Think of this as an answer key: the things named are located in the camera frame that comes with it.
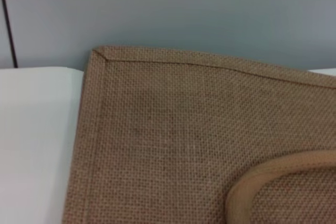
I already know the brown jute handbag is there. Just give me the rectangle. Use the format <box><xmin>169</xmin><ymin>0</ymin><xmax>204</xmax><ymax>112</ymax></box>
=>
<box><xmin>61</xmin><ymin>45</ymin><xmax>336</xmax><ymax>224</ymax></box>

